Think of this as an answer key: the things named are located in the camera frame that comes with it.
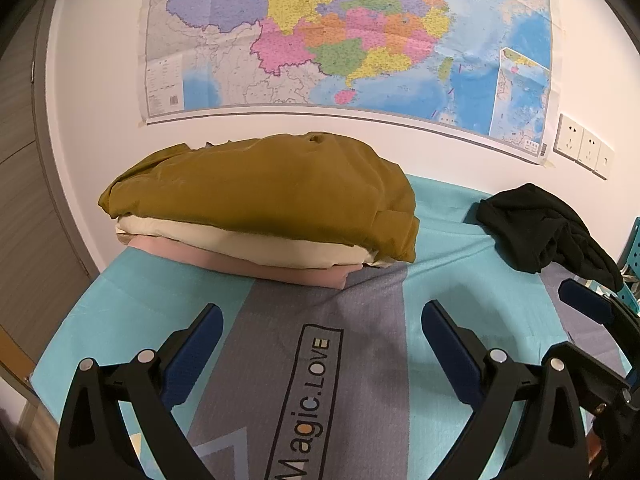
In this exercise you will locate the colourful wall map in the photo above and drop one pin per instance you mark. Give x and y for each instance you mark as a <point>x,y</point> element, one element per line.
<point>350,35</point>

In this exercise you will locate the cream garment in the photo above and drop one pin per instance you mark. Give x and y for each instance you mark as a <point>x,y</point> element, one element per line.
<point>225,240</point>

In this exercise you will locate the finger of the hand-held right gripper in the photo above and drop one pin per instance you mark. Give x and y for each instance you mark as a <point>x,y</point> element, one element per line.
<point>595,365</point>
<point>585,296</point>

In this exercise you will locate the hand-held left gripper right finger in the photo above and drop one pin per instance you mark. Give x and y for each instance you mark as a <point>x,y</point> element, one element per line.
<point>450,350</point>

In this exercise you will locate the grey door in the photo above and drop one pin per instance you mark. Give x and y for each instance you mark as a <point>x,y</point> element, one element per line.
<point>30,185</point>

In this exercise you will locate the teal plastic basket rack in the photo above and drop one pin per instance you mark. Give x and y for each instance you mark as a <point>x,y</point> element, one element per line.
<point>634,255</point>

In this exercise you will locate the teal grey printed bedsheet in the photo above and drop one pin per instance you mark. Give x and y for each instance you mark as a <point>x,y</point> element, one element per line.
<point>325,300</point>

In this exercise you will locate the olive brown jacket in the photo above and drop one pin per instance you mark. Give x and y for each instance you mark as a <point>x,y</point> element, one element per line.
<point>275,185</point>

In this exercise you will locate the pink folded garment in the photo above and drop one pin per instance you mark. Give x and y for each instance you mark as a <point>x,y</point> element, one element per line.
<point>250,265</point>

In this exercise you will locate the white wall socket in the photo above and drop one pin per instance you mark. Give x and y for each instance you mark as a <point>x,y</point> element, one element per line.
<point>590,147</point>
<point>568,136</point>

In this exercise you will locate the black garment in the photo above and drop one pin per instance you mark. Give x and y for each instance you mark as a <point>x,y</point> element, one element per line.
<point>530,225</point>

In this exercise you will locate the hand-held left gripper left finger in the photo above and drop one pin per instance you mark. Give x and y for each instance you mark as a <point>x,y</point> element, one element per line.
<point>192,355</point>

